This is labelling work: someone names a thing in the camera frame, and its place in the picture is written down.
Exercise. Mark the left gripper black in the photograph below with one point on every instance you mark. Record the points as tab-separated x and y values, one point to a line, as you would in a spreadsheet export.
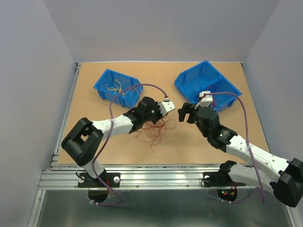
155	106

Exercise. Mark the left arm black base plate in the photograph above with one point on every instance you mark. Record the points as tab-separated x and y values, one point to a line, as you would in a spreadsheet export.
110	179

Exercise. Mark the aluminium frame rails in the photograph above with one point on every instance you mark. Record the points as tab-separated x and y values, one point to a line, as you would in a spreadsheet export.
160	194

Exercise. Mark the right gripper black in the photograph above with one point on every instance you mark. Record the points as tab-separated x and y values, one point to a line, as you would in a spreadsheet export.
186	109

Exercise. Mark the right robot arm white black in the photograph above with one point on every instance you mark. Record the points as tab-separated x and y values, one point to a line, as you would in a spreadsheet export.
279	176

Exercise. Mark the large divided blue bin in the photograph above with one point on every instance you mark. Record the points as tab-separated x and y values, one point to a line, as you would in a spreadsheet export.
203	77

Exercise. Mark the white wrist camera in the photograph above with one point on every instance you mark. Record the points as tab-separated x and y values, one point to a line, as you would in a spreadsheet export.
205	99
166	107

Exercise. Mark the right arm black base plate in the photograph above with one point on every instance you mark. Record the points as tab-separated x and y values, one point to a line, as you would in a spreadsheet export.
217	179

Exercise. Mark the small blue bin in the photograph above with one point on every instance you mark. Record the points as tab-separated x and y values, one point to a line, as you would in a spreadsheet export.
112	83

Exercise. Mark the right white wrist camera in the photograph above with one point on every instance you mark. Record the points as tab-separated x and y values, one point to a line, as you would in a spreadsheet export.
205	99

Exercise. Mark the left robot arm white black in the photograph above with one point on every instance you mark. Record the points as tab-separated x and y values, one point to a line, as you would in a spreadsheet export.
82	142

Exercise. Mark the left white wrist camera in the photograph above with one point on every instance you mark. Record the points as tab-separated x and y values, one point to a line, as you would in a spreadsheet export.
166	107

